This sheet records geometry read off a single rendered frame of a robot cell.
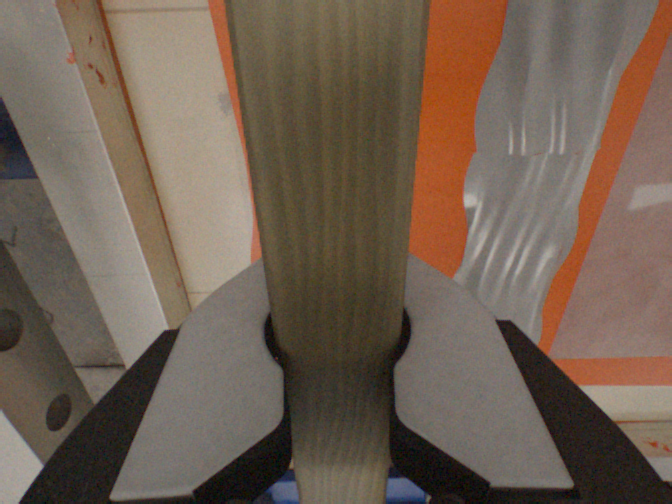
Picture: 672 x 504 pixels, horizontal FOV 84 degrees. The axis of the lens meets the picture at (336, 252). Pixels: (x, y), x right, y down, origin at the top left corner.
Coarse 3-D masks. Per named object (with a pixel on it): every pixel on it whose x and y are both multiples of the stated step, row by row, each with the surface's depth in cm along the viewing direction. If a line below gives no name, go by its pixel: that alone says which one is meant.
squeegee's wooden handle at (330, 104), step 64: (256, 0) 5; (320, 0) 5; (384, 0) 5; (256, 64) 5; (320, 64) 5; (384, 64) 5; (256, 128) 6; (320, 128) 6; (384, 128) 6; (256, 192) 7; (320, 192) 6; (384, 192) 6; (320, 256) 7; (384, 256) 7; (320, 320) 8; (384, 320) 8; (320, 384) 9; (384, 384) 9; (320, 448) 10; (384, 448) 10
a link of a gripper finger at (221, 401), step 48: (240, 288) 10; (192, 336) 9; (240, 336) 9; (192, 384) 8; (240, 384) 7; (144, 432) 7; (192, 432) 7; (240, 432) 7; (288, 432) 7; (144, 480) 6; (192, 480) 6; (240, 480) 6
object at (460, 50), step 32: (448, 0) 17; (480, 0) 17; (224, 32) 18; (448, 32) 18; (480, 32) 18; (224, 64) 19; (448, 64) 19; (480, 64) 19; (640, 64) 19; (448, 96) 20; (640, 96) 20; (448, 128) 20; (608, 128) 21; (640, 128) 21
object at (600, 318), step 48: (432, 192) 22; (624, 192) 23; (432, 240) 24; (576, 240) 24; (624, 240) 24; (576, 288) 26; (624, 288) 26; (576, 336) 29; (624, 336) 29; (624, 384) 32
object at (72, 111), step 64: (0, 0) 14; (64, 0) 15; (0, 64) 15; (64, 64) 15; (64, 128) 17; (128, 128) 19; (64, 192) 18; (128, 192) 19; (128, 256) 20; (128, 320) 23; (640, 448) 32
